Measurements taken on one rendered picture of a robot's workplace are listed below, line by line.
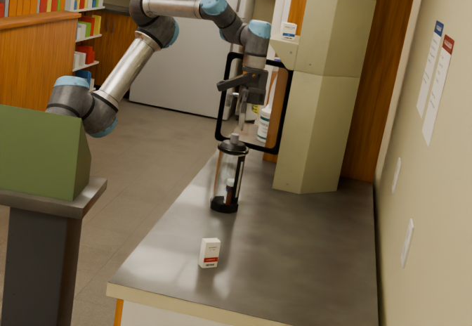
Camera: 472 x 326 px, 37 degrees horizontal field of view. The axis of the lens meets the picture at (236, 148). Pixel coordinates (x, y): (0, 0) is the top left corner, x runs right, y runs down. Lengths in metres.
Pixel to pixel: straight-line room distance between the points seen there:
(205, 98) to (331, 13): 5.26
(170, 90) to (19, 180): 5.59
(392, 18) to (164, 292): 1.64
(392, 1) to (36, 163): 1.56
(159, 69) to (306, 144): 5.28
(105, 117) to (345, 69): 0.92
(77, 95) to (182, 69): 5.38
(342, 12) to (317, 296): 1.13
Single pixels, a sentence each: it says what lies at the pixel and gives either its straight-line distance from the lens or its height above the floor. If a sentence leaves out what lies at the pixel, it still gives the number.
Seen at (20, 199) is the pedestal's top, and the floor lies 0.93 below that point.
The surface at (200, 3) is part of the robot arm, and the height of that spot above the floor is 1.62.
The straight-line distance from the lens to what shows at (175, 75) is 7.85.
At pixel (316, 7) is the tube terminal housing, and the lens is 2.65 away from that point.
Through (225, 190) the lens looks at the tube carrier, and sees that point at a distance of 2.41.
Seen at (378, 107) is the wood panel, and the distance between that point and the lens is 3.06.
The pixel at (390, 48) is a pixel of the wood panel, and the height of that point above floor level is 1.52.
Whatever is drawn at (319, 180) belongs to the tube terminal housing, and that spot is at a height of 0.99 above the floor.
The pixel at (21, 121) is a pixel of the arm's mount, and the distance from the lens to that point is 2.35.
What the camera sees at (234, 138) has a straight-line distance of 2.39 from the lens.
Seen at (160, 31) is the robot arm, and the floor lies 1.48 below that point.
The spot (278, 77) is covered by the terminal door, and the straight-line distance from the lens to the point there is 3.01.
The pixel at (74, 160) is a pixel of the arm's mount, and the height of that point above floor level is 1.08.
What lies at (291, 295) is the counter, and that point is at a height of 0.94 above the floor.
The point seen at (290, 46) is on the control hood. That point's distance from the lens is 2.66.
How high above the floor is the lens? 1.80
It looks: 15 degrees down
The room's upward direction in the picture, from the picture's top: 10 degrees clockwise
